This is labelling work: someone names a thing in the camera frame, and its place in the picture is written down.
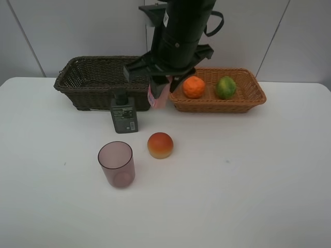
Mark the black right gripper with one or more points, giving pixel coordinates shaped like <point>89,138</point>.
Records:
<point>163,60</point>

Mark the pink bottle white cap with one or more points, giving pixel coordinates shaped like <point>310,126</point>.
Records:
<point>161,101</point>

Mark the orange tangerine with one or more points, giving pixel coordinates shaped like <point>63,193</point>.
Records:
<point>193,87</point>

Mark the green lime fruit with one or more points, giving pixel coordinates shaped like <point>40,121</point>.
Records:
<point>225,88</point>

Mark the red yellow peach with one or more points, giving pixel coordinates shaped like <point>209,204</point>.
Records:
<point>160,145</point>

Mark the translucent purple plastic cup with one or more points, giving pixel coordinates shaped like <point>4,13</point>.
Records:
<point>116,160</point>

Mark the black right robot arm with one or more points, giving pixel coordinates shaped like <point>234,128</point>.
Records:
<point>183,21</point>

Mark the dark green pump bottle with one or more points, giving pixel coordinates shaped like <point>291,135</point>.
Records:
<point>123,112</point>

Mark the dark brown wicker basket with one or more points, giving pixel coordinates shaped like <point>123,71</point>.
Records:
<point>89,81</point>

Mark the light brown wicker basket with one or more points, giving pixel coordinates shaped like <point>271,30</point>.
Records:
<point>248,93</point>

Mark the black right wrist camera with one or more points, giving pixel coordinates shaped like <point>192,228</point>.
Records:
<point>153,14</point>

